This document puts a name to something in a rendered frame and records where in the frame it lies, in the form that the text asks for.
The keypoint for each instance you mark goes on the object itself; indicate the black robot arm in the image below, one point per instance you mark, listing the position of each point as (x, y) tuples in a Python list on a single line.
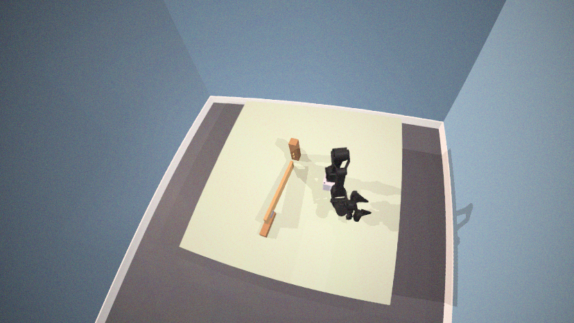
[(336, 174)]

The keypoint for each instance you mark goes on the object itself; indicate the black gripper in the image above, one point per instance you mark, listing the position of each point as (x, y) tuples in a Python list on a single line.
[(355, 197)]

